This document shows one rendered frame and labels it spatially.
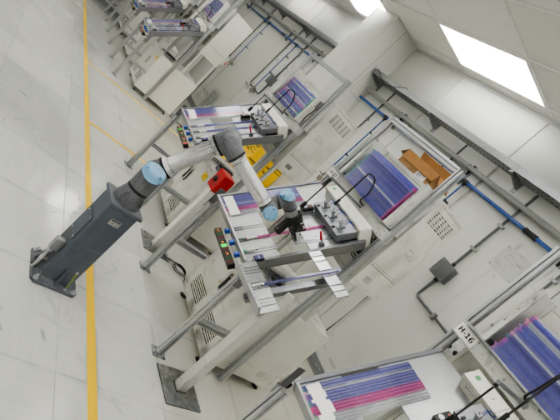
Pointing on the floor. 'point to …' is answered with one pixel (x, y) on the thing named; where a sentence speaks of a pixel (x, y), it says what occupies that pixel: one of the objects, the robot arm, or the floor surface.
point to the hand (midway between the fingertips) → (294, 242)
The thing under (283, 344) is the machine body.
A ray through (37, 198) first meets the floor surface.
